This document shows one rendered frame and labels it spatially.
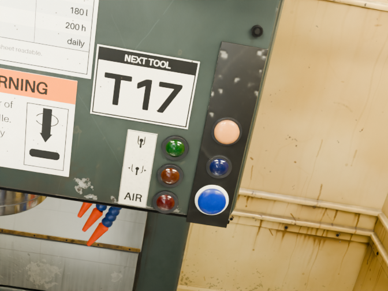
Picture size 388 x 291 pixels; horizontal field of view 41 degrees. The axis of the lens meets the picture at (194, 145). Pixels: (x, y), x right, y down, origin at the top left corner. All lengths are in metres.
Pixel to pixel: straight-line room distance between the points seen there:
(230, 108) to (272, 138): 1.15
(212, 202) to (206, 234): 1.27
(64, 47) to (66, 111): 0.06
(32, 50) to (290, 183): 1.32
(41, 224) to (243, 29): 0.98
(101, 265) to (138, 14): 1.01
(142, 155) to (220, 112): 0.09
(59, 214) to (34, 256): 0.15
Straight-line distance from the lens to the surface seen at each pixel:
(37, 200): 0.79
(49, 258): 1.44
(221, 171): 0.54
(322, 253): 1.91
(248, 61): 0.50
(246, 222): 1.79
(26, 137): 0.55
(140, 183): 0.55
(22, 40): 0.52
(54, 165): 0.56
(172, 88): 0.51
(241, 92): 0.51
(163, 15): 0.50
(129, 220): 1.33
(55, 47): 0.52
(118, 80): 0.51
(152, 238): 1.40
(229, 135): 0.52
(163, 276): 1.47
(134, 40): 0.50
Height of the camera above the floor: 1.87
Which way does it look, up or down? 23 degrees down
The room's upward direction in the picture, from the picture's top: 11 degrees clockwise
